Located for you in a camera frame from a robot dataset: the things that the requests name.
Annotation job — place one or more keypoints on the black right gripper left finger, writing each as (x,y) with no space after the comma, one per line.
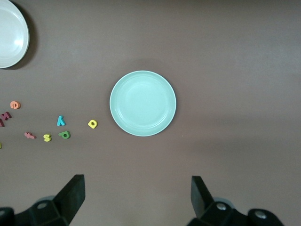
(68,200)

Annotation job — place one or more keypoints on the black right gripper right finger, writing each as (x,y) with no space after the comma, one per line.
(202,200)

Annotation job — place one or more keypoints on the green foam letter p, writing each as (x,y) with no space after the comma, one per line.
(60,134)

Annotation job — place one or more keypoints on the yellow foam letter d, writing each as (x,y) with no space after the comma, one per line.
(90,124)

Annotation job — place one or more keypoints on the teal foam letter y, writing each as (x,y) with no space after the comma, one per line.
(61,120)

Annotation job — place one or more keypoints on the yellow foam letter s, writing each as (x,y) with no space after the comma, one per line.
(47,137)

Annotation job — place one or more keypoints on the pink foam letter f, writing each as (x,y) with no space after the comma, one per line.
(30,135)

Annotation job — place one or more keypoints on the dark red foam letter i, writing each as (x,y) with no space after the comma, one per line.
(1,123)

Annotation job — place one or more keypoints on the dark red foam letter k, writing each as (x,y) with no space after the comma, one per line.
(5,115)

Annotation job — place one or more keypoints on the orange foam letter e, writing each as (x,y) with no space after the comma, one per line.
(18,105)

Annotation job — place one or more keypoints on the green plate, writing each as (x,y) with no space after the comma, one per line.
(143,103)

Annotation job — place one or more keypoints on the brown table cover sheet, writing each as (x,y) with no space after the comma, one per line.
(211,70)

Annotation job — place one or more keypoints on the beige plate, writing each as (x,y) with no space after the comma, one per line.
(9,33)

